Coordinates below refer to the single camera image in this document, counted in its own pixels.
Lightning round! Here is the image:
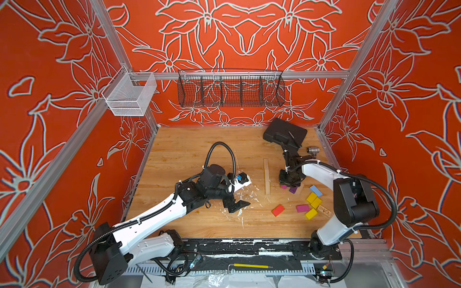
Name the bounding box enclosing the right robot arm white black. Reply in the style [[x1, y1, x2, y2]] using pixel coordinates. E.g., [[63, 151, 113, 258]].
[[279, 144, 397, 259]]

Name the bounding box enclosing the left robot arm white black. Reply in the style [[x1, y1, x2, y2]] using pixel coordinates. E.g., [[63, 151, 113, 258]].
[[73, 142, 251, 285]]

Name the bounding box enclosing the red building block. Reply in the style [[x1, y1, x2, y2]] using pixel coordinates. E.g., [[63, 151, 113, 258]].
[[271, 205, 285, 217]]

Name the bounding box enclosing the light blue block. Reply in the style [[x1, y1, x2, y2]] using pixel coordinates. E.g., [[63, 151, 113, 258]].
[[310, 186, 323, 198]]

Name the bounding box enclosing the yellow block upper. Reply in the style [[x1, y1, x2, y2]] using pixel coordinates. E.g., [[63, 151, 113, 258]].
[[306, 192, 318, 204]]

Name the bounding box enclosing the yellow block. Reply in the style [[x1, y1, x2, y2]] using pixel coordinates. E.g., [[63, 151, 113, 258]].
[[310, 198, 322, 209], [305, 208, 318, 220], [306, 192, 318, 204]]

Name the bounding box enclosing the small silver metal fitting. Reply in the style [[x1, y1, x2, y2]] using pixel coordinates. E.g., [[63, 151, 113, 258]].
[[306, 146, 320, 158]]

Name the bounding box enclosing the magenta block lower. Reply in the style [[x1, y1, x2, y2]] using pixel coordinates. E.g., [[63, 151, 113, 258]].
[[296, 204, 311, 213]]

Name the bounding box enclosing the yellow block middle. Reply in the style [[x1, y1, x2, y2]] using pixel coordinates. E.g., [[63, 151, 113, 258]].
[[310, 198, 322, 209]]

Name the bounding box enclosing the yellow block front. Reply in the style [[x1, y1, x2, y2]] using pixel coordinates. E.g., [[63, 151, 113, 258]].
[[305, 208, 318, 220]]

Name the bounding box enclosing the black plastic tool case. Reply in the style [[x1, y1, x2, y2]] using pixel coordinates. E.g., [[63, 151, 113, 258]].
[[263, 118, 307, 154]]

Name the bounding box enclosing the printed natural wood block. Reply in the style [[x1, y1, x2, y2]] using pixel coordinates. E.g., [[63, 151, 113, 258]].
[[317, 205, 333, 218]]

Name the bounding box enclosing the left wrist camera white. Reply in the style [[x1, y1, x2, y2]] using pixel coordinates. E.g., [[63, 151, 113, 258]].
[[231, 172, 252, 192]]

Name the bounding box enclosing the yellow pencil on rail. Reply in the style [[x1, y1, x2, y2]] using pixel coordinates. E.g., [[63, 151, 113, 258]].
[[232, 264, 272, 269]]

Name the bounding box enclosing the black wire wall basket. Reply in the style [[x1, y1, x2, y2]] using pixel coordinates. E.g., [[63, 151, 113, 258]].
[[177, 68, 286, 108]]

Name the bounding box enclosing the white mesh wall basket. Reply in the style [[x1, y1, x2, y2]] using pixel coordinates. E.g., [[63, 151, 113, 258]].
[[102, 69, 157, 116]]

